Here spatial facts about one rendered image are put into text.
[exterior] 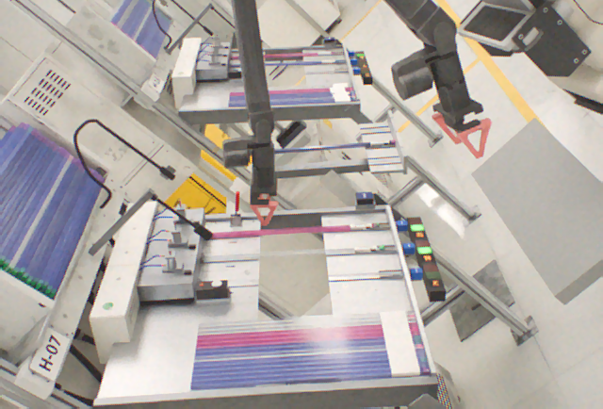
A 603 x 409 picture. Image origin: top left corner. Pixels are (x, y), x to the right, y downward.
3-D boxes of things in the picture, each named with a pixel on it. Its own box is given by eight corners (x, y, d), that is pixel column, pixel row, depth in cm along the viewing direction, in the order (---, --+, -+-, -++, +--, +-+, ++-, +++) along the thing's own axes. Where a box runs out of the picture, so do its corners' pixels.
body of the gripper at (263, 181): (251, 198, 171) (249, 172, 167) (252, 178, 180) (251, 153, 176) (276, 198, 171) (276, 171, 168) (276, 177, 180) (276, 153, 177)
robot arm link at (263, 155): (275, 145, 167) (272, 135, 172) (247, 148, 166) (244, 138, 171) (276, 170, 171) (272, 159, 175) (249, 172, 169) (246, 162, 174)
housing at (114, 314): (164, 241, 205) (156, 200, 198) (135, 362, 162) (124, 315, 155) (136, 242, 205) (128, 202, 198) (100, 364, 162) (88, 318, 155)
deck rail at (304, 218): (388, 221, 208) (388, 204, 205) (389, 225, 206) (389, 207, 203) (151, 235, 206) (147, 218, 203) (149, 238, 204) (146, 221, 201)
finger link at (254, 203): (251, 230, 173) (249, 198, 169) (252, 215, 180) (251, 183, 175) (278, 229, 174) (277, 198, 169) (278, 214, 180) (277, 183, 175)
